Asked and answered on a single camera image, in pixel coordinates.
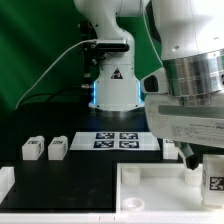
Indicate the black camera on stand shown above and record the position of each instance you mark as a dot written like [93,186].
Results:
[95,52]

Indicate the white obstacle left bracket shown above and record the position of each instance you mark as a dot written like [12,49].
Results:
[7,180]

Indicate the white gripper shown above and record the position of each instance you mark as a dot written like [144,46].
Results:
[203,125]

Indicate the white sheet with markers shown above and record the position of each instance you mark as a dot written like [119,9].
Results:
[131,141]

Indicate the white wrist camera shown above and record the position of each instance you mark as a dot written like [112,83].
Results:
[155,83]

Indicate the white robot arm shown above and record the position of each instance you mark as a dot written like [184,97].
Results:
[184,98]

